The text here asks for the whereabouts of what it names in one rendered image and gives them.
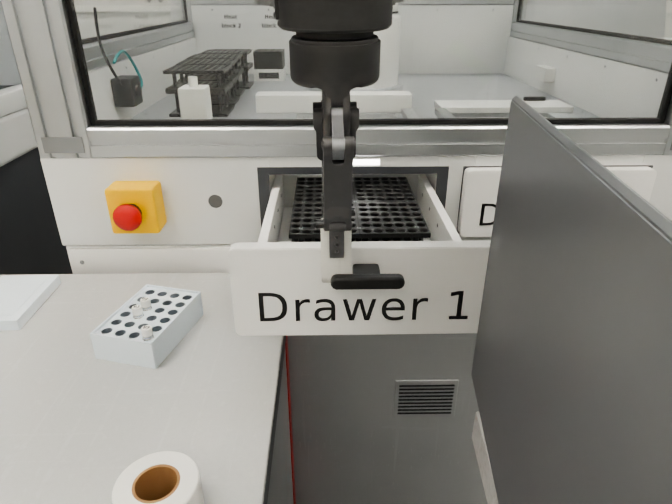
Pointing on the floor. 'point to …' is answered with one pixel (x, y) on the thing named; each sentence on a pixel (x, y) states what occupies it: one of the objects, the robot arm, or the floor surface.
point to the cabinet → (354, 398)
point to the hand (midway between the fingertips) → (336, 252)
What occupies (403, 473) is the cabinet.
